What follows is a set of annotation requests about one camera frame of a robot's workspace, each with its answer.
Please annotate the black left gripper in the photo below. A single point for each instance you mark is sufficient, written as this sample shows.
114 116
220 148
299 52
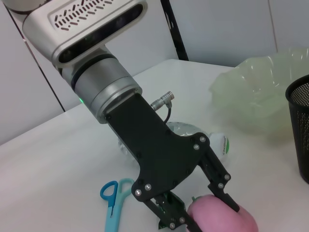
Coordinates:
157 149

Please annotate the green plastic wrapper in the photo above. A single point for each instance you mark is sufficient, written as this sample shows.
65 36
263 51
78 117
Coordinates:
179 201

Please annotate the pink peach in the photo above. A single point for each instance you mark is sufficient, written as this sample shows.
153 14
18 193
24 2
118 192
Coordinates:
217 217

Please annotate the clear green-label water bottle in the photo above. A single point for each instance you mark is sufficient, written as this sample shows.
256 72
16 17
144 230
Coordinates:
220 145

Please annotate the blue teal scissors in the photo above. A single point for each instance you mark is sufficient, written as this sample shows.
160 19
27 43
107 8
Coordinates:
113 212

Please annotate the translucent green fruit plate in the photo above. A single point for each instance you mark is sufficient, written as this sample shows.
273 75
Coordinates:
253 91

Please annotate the black mesh pen cup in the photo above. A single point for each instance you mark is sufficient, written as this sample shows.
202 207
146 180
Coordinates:
301 120

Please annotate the black wall joint strip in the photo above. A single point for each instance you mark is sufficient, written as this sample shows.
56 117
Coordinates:
174 29

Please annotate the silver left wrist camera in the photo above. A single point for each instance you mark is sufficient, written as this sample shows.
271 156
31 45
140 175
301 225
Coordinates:
84 31

